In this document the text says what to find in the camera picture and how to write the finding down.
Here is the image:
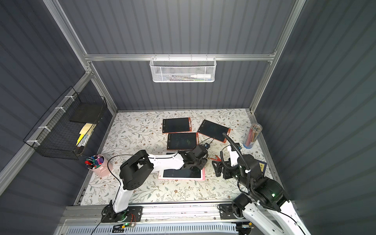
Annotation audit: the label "red tablet back right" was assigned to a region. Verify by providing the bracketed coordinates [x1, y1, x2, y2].
[197, 119, 231, 143]

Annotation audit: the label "pink white writing tablet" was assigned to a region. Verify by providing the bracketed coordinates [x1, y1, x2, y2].
[158, 167, 205, 181]

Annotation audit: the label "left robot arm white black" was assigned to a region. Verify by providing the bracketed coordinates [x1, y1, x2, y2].
[110, 144, 210, 214]

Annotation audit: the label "red tablet back left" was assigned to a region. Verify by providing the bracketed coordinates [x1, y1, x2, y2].
[162, 117, 192, 133]

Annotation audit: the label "yellow sticky notes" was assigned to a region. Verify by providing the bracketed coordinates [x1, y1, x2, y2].
[76, 123, 93, 146]

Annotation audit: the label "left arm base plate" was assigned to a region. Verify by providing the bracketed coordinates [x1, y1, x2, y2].
[101, 205, 143, 223]

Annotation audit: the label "pink cup of markers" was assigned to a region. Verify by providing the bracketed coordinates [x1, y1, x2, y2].
[85, 154, 113, 177]

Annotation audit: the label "black wire wall basket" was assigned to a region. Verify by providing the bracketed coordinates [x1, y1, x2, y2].
[23, 87, 107, 160]

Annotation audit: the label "red tablet middle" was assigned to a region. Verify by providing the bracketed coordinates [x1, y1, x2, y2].
[167, 132, 198, 150]

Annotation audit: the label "red stylus upper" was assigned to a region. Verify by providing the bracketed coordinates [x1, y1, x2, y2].
[210, 155, 221, 162]

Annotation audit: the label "red tablet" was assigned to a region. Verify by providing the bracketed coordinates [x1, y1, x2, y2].
[162, 117, 192, 133]
[197, 119, 231, 143]
[167, 132, 198, 150]

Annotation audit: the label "white wire mesh basket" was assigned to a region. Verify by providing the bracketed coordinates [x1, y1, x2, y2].
[149, 55, 217, 83]

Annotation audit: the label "clear tube of colour pencils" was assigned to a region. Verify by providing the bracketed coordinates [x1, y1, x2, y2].
[243, 123, 263, 149]

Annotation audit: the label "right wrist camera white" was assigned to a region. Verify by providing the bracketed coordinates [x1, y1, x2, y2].
[227, 146, 239, 166]

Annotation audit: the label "black notebook in basket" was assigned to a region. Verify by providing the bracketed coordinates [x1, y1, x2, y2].
[69, 103, 102, 124]

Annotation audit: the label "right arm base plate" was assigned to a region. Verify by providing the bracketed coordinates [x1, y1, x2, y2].
[216, 203, 244, 220]

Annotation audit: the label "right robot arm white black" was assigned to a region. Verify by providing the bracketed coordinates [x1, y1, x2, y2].
[212, 155, 310, 235]

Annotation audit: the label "white marker in basket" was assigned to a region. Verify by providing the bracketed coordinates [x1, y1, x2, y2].
[189, 74, 212, 80]

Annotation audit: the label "dark blue book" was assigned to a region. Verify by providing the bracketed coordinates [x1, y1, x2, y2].
[257, 160, 267, 175]

